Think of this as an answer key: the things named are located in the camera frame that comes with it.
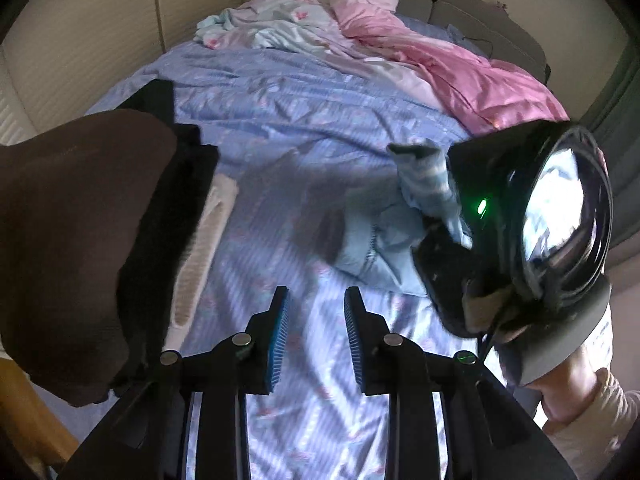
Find white ribbed cloth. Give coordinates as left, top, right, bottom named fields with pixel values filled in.
left=162, top=174, right=240, bottom=352

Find light blue floral blanket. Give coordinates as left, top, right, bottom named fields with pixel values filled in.
left=194, top=0, right=353, bottom=63

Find grey padded headboard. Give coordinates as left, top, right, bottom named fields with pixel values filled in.
left=276, top=0, right=552, bottom=83

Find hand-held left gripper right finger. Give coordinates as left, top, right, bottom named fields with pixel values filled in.
left=343, top=286, right=577, bottom=480

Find light blue pants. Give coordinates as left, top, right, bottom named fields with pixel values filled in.
left=334, top=152, right=474, bottom=297

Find dark brown garment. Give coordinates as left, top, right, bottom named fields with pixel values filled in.
left=0, top=109, right=180, bottom=407

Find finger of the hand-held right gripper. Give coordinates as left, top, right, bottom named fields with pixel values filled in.
left=388, top=143, right=453, bottom=171

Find grey curtain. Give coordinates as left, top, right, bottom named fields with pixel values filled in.
left=582, top=35, right=640, bottom=273

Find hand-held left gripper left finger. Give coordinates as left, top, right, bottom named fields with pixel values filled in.
left=56, top=285, right=291, bottom=480

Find wooden furniture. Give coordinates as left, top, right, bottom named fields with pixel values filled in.
left=0, top=354, right=78, bottom=467

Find blue striped bed sheet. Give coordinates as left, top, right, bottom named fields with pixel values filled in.
left=37, top=15, right=506, bottom=480

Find pink blanket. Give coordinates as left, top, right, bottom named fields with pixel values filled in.
left=329, top=0, right=572, bottom=137

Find black garment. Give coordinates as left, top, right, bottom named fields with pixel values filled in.
left=107, top=79, right=221, bottom=398

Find person's right forearm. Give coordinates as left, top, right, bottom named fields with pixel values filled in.
left=529, top=305, right=640, bottom=480

